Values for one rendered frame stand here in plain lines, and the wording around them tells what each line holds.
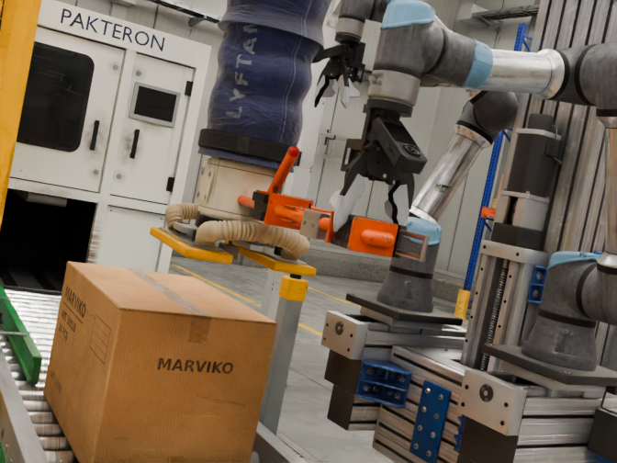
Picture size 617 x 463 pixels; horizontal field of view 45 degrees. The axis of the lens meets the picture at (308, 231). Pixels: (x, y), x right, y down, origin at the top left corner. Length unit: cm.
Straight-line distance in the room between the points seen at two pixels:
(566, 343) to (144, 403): 94
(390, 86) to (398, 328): 92
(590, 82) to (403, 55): 46
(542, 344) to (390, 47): 74
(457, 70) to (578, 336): 66
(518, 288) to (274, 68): 76
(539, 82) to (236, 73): 61
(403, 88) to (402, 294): 89
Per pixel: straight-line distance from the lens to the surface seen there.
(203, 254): 149
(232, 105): 160
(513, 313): 182
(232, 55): 163
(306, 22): 164
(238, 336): 183
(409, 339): 194
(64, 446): 204
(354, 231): 108
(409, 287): 193
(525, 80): 145
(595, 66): 148
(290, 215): 132
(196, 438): 187
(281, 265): 155
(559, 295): 160
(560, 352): 160
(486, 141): 212
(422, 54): 115
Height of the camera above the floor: 127
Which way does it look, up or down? 3 degrees down
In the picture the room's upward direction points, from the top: 11 degrees clockwise
